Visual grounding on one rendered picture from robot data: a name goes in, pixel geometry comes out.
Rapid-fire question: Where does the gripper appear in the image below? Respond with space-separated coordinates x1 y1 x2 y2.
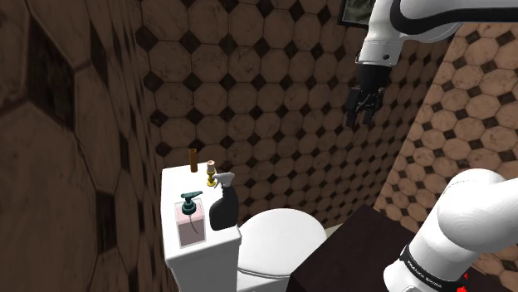
345 64 391 130

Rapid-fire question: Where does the white toilet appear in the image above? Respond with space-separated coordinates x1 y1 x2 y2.
159 163 328 292

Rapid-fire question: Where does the candle on brass holder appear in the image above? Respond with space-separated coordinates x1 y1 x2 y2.
205 159 217 187

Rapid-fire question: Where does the black spray bottle grey trigger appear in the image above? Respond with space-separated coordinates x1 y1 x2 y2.
208 172 240 232

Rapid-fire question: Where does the pink soap dispenser teal pump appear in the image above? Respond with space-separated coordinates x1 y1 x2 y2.
173 190 208 249

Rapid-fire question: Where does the framed wall picture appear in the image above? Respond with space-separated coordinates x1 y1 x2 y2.
337 0 378 28

